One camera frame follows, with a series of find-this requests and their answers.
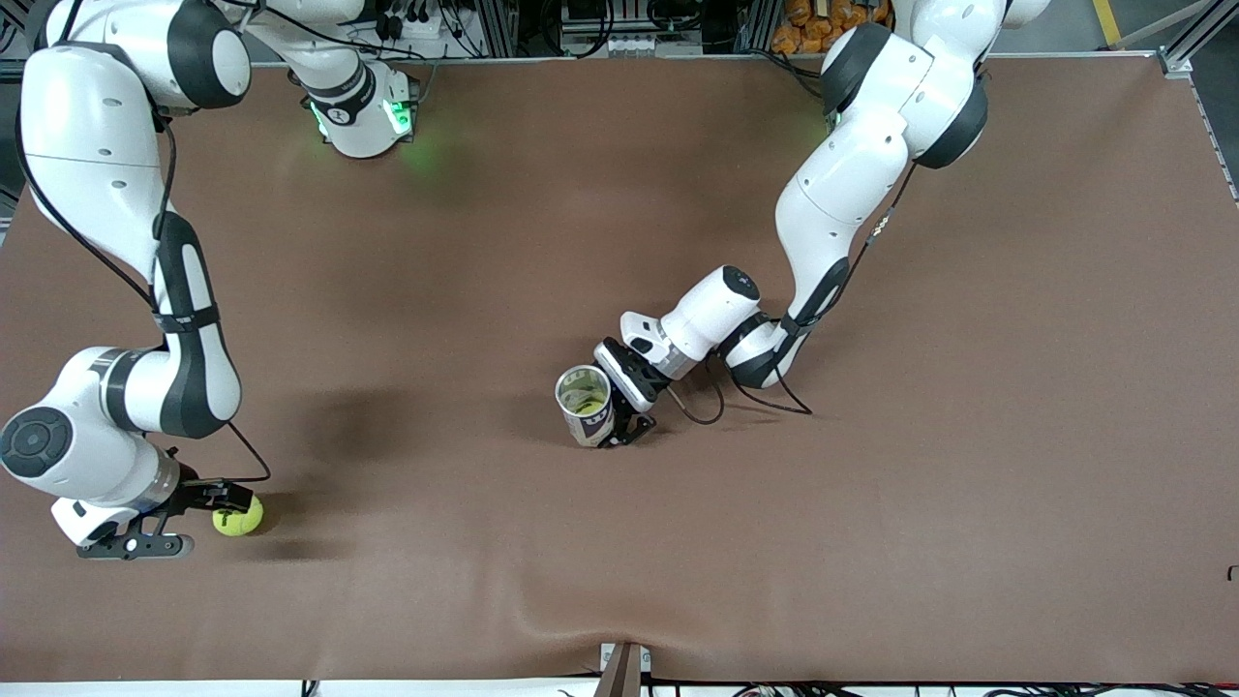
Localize yellow tennis ball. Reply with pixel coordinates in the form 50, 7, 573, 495
561, 373, 609, 417
213, 494, 264, 537

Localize clear tennis ball can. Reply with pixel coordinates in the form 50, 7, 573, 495
555, 365, 618, 448

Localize brown table mat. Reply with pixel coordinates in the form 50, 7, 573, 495
0, 53, 1239, 683

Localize grey electronics box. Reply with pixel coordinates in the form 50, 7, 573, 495
561, 0, 671, 57

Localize orange snack bag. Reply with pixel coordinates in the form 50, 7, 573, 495
771, 0, 890, 55

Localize white power strip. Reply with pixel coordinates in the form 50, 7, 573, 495
373, 0, 456, 42

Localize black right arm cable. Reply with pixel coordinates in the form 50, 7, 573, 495
15, 0, 274, 485

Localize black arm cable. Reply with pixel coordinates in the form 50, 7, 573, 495
15, 0, 274, 485
668, 160, 919, 427

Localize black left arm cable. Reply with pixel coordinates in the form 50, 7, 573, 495
668, 160, 919, 427

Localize aluminium frame post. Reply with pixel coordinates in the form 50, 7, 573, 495
736, 0, 780, 54
474, 0, 520, 57

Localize aluminium frame profile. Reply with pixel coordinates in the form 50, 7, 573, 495
1157, 0, 1239, 78

